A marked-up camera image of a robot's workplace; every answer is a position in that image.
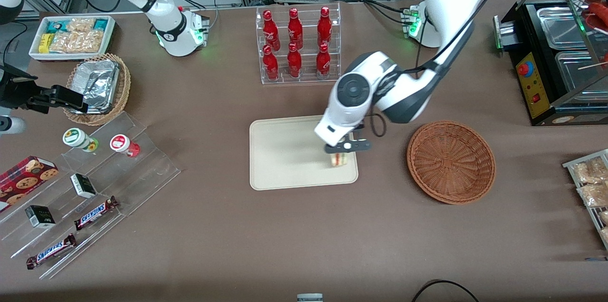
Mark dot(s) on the beige plastic tray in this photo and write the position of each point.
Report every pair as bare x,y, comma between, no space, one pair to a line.
285,155

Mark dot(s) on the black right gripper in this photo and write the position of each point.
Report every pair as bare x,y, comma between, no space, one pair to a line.
15,91

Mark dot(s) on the black food warmer machine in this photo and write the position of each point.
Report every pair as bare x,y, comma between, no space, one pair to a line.
504,31

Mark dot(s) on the triangle sandwich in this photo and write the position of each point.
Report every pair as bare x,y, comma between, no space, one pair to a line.
338,160

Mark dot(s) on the light wicker basket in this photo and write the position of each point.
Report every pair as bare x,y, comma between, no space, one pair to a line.
122,98

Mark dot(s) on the teal snack packet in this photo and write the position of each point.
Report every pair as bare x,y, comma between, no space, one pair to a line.
100,23
57,25

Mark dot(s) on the Snickers chocolate bar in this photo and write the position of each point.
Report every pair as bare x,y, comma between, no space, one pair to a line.
51,251
95,213

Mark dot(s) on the clear bag of crackers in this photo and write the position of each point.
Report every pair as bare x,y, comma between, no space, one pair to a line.
80,24
76,42

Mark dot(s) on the clear bag of pastry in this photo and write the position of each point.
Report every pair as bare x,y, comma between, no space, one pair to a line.
596,195
604,217
605,235
591,171

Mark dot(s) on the aluminium foil container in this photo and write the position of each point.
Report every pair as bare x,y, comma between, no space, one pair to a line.
95,83

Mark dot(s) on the green-lid sunflower cup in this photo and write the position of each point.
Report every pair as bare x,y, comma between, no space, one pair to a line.
73,136

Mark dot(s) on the clear acrylic stepped shelf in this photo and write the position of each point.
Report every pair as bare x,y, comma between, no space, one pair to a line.
152,169

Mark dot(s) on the brown wicker basket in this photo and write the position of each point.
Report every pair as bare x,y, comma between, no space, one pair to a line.
451,164

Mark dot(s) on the red cola bottle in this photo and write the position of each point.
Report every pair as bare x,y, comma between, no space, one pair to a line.
323,61
324,27
295,30
270,63
294,61
270,31

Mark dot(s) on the tray of packaged snacks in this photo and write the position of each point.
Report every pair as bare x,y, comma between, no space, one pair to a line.
590,216

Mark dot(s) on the small grey device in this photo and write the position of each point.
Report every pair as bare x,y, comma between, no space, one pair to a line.
309,298

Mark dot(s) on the yellow snack packet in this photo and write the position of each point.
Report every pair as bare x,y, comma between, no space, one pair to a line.
44,43

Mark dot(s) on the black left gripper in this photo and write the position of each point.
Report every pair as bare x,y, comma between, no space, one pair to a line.
359,126

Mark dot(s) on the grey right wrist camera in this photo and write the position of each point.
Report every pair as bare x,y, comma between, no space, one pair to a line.
12,125

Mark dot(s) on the red chocolate chip cookie box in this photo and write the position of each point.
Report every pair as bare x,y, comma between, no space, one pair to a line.
23,181

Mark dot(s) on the white plastic bin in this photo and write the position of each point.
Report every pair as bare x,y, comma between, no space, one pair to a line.
71,57

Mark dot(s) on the red sausage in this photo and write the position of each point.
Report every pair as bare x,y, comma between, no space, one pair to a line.
599,10

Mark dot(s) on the small black carton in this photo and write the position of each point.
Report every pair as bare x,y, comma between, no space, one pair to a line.
83,187
40,217

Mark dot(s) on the clear acrylic bottle rack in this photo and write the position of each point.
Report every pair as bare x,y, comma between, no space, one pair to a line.
308,79

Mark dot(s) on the steel warmer pan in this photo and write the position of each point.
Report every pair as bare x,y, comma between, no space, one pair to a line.
579,71
560,26

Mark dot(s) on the red-lid yogurt cup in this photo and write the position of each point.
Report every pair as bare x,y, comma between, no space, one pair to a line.
118,142

